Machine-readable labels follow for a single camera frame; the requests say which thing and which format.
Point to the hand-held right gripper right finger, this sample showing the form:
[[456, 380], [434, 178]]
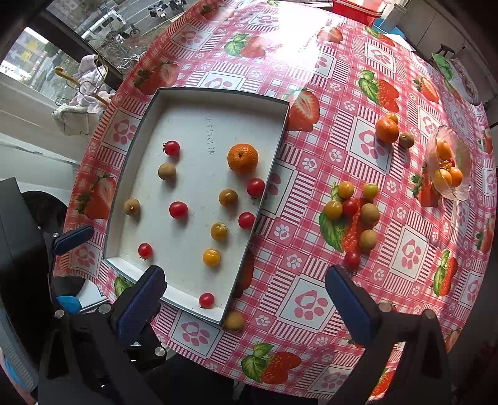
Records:
[[350, 307]]

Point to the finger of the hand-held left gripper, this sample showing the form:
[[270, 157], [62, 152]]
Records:
[[69, 305], [74, 238]]

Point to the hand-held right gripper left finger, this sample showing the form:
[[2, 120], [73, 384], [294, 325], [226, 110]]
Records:
[[142, 300]]

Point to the red cherry tomato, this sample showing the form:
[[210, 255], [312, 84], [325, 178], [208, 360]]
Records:
[[171, 148], [145, 250], [246, 220], [206, 300], [255, 187], [349, 207], [352, 259], [178, 209]]

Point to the dark yellow cherry tomato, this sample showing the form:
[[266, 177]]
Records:
[[228, 197]]

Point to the white rectangular tray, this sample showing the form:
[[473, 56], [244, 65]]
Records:
[[194, 117]]

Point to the orange tangerine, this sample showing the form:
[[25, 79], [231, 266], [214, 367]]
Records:
[[387, 130], [442, 177], [456, 176], [443, 150], [242, 158]]

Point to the pink strawberry print tablecloth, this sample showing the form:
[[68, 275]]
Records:
[[311, 296]]

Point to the white appliance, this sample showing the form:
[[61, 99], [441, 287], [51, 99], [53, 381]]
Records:
[[39, 155]]

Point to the yellow-green cherry tomato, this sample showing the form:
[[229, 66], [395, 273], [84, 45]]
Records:
[[370, 191]]

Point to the pile of pale clothes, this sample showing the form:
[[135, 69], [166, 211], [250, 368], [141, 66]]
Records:
[[83, 74]]

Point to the clear glass bowl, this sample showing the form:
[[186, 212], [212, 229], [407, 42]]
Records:
[[463, 155]]

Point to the white van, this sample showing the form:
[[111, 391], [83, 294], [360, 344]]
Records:
[[101, 25]]

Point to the parked scooter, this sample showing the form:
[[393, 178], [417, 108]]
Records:
[[163, 8]]

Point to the green printed packet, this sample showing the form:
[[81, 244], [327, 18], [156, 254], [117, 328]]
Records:
[[447, 68]]

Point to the black stool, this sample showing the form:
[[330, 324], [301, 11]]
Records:
[[445, 50]]

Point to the red plastic basin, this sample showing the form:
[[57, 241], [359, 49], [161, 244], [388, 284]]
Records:
[[358, 13]]

